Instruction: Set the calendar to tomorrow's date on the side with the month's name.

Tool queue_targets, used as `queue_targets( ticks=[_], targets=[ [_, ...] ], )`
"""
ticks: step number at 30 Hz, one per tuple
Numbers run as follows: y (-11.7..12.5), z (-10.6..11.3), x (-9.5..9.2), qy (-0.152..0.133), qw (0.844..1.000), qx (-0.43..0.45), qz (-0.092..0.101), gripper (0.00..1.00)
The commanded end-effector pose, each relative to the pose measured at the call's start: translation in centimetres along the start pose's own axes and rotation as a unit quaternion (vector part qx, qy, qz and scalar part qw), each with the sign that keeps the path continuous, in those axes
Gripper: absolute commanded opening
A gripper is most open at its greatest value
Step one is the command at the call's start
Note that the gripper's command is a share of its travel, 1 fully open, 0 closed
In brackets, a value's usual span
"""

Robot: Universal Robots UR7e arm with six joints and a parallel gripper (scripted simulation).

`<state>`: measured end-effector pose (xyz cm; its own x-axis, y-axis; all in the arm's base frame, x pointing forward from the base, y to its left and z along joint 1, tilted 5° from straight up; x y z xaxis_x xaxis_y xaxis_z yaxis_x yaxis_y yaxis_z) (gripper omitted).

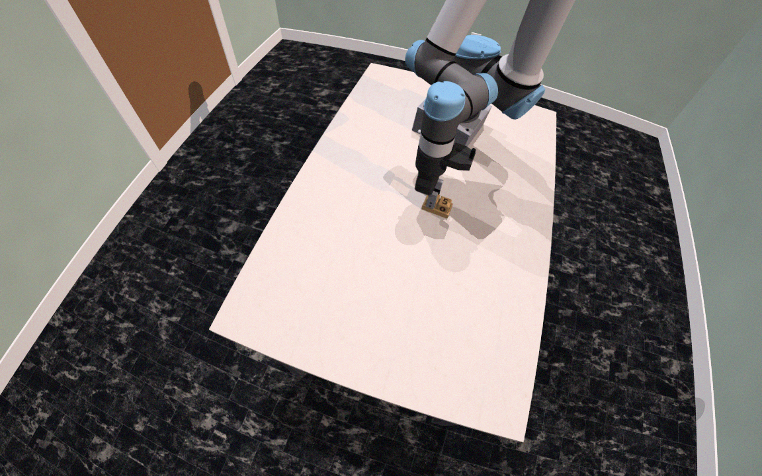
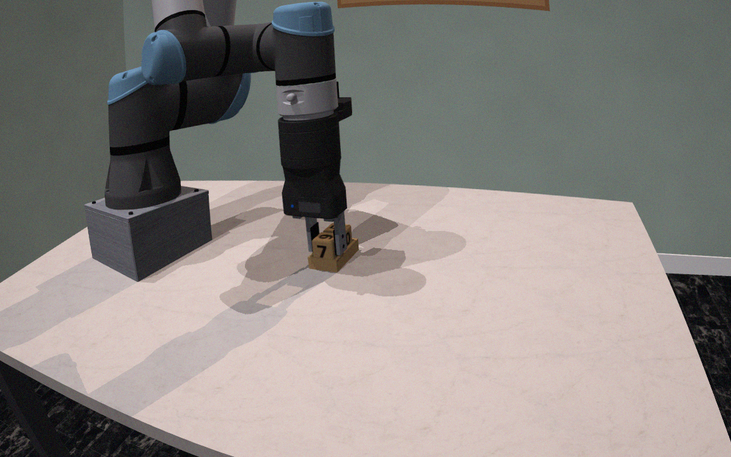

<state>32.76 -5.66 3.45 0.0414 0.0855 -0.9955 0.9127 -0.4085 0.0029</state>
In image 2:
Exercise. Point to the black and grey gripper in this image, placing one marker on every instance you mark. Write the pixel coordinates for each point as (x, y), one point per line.
(309, 140)

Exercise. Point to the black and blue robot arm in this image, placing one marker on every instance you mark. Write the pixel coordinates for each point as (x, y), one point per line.
(197, 40)

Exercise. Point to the brown wooden tray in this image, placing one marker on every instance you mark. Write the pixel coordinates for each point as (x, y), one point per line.
(334, 265)

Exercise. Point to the brown number cube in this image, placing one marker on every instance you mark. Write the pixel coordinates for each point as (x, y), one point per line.
(330, 229)
(323, 246)

